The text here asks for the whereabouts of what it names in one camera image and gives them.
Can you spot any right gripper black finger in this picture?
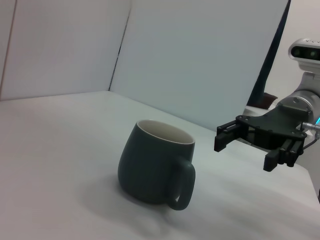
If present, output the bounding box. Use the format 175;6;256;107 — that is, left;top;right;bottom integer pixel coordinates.
214;119;247;153
262;139;305;173

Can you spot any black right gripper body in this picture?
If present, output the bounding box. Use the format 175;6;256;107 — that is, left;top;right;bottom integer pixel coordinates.
236;103;309;151

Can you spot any grey ceramic cup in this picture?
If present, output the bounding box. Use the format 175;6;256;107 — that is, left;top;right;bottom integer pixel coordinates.
117;119;197;211

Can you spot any dark brown background object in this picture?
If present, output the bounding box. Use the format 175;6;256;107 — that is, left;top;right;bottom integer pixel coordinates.
259;92;279;110

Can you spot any silver robot head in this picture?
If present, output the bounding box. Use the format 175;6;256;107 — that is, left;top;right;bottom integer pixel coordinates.
286;37;320;91

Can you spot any right gripper cable with plug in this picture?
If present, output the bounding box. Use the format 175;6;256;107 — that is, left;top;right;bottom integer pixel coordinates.
301;121;320;151

